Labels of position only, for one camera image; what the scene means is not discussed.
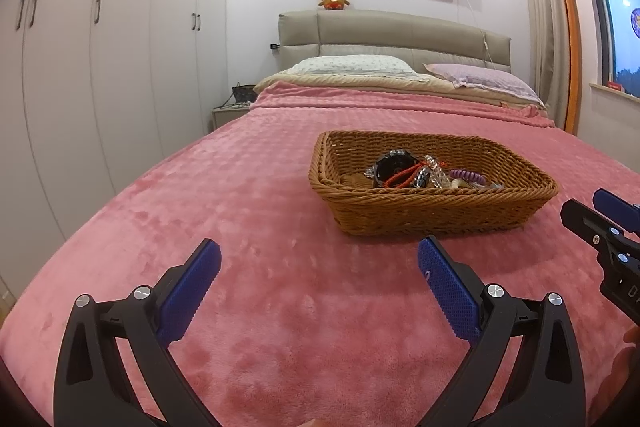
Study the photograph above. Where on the window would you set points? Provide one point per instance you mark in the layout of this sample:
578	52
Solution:
620	17

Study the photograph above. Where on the light purple pillow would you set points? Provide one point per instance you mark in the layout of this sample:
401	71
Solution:
480	79

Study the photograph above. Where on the pink fleece blanket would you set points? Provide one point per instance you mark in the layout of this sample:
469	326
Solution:
250	207

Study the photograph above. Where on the white wardrobe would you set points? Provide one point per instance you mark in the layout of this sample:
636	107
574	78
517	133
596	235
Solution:
125	32

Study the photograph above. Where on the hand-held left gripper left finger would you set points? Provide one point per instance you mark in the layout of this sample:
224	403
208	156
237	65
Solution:
190	297

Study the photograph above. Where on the beige padded headboard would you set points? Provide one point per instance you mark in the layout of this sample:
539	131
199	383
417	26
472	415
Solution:
400	34

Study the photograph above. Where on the white patterned pillow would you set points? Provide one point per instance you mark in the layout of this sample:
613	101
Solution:
350	64

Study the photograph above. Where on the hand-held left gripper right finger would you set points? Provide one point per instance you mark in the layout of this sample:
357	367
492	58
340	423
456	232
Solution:
450	297

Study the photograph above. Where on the person's right hand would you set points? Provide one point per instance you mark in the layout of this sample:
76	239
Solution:
631	336

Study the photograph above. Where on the orange curtain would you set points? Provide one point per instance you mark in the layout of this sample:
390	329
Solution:
567	32

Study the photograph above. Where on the black wrist watch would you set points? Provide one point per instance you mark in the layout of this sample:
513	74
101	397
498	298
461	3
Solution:
392	167

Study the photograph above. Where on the brown wicker basket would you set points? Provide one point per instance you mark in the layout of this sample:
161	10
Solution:
425	212

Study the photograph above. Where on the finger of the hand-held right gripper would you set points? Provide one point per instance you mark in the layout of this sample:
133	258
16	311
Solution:
585	222
617	209

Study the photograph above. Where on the beige curtain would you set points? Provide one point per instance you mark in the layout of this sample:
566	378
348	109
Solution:
537	7

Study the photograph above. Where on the beige nightstand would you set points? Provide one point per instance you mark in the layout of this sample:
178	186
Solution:
227	117

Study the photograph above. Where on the brown plush toy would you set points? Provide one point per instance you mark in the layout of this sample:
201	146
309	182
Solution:
334	2

